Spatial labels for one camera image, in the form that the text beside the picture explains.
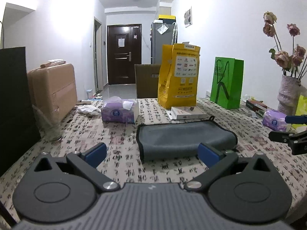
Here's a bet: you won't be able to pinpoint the lime green gift bag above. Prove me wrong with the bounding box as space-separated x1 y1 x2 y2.
292 95 307 132

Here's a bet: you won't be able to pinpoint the yellow box on refrigerator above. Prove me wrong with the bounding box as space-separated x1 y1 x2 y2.
158 15 176 21

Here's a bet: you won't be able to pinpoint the brown cardboard box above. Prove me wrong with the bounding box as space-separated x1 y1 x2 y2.
27 62 78 121

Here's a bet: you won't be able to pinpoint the white flat box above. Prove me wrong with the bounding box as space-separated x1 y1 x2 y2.
167 106 207 121

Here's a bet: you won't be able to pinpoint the dark brown entrance door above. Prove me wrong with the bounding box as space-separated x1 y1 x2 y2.
107 24 142 85

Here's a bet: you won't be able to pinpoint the clear drinking glass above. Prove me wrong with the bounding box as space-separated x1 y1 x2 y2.
32 105 62 142

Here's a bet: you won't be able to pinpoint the dried pink roses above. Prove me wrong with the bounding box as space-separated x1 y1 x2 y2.
262 11 306 80

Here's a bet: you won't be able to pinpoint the crumpled white tissue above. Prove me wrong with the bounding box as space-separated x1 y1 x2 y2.
77 104 100 116

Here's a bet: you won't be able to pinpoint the yellow paper bag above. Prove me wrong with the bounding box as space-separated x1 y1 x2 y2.
158 43 200 110

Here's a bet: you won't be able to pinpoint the purple and grey towel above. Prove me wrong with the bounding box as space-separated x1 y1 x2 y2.
136 116 238 163

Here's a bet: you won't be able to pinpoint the purple tissue pack, open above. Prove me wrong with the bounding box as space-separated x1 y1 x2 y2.
101 96 139 124

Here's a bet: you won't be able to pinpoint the brown chair back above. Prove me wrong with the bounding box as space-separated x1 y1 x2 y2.
134 64 161 99

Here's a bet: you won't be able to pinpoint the pale wrapped flower vase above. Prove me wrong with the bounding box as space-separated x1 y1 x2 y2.
277 75 301 116

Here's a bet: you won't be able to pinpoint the black paper shopping bag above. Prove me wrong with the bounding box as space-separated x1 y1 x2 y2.
1 47 41 175

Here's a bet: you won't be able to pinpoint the dark flat box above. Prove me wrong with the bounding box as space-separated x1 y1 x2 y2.
246 99 268 117

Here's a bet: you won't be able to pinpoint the purple tissue pack, sealed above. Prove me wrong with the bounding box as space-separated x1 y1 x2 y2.
262 110 287 132

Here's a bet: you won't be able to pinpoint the framed wall picture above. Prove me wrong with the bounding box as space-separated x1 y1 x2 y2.
184 8 192 28

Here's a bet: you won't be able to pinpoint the green paper bag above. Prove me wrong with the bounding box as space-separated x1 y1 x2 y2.
210 57 244 110

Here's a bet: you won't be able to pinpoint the grey refrigerator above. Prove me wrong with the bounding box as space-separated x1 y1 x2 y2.
151 22 175 64

